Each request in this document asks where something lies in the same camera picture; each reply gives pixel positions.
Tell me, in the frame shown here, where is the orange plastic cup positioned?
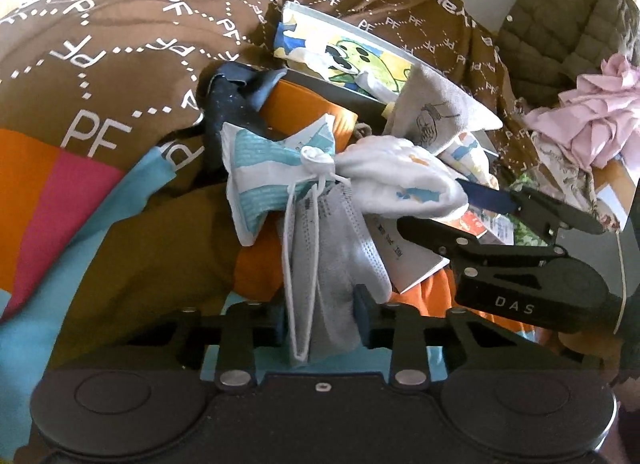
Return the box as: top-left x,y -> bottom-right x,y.
260,79 -> 359,150

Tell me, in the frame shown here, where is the white printed baby cloth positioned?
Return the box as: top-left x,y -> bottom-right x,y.
330,137 -> 471,221

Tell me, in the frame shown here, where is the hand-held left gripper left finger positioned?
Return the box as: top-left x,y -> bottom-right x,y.
120,305 -> 288,390

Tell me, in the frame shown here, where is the grey sock with drawing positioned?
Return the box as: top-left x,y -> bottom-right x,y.
387,64 -> 504,155

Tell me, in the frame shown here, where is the olive quilted jacket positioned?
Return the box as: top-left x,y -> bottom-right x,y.
497,0 -> 640,110

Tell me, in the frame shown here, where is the brown printed blanket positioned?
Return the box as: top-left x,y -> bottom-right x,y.
0,0 -> 556,395

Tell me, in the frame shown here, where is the white cord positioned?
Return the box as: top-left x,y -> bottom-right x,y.
612,229 -> 632,336

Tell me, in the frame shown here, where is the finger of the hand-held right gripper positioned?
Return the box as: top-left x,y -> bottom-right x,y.
395,217 -> 571,281
457,179 -> 608,247

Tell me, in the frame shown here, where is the dark blue cloth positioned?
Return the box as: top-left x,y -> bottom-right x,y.
200,62 -> 289,180

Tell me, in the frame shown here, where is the grey face mask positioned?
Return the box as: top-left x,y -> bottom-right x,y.
280,184 -> 393,365

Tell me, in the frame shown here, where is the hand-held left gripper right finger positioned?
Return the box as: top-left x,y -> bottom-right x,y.
352,285 -> 538,390

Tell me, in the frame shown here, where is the grey box with painted lining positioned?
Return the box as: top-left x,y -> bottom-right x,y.
272,2 -> 506,160

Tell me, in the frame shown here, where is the floral patterned cloth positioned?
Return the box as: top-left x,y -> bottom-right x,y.
530,134 -> 632,236

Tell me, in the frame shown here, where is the white paper booklet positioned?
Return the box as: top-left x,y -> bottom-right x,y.
367,209 -> 516,295

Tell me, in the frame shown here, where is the white teal face mask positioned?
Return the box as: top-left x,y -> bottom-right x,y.
220,113 -> 341,248

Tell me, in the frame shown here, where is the pink garment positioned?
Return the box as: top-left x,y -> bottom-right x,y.
522,53 -> 640,170

